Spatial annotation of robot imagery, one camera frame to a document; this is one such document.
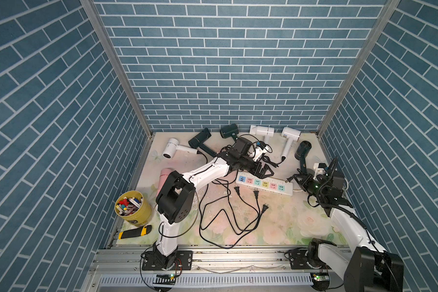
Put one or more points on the white round hair dryer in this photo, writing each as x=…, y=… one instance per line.
x=173, y=146

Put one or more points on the white multicolour power strip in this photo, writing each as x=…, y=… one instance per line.
x=270, y=185

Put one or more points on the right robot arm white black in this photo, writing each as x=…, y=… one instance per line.
x=354, y=237

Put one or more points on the yellow cup with small items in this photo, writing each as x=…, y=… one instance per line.
x=134, y=208

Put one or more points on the pink hair dryer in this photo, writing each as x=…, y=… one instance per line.
x=162, y=178

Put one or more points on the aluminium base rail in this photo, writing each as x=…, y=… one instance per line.
x=209, y=269

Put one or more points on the dark green slim hair dryer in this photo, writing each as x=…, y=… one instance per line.
x=199, y=140

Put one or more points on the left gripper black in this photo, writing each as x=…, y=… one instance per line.
x=259, y=174

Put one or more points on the black yellow utility knife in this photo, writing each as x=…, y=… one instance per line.
x=137, y=232

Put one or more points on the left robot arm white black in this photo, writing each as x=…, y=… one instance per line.
x=175, y=199

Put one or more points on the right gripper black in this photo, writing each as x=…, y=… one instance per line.
x=306, y=179

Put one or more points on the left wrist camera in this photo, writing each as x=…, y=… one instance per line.
x=259, y=149

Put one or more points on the white boxy hair dryer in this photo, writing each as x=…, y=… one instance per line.
x=266, y=132

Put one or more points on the dark green boxy hair dryer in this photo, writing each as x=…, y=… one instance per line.
x=229, y=131

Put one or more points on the dark teal round hair dryer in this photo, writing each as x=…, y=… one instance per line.
x=301, y=154

